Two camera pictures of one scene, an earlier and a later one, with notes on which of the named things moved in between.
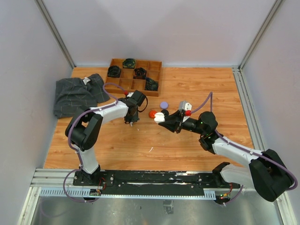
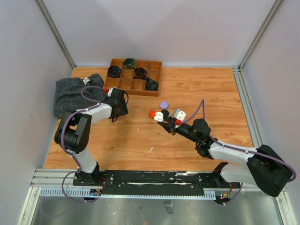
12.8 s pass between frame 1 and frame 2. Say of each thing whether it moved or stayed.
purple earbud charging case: stayed
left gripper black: moved
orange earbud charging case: stayed
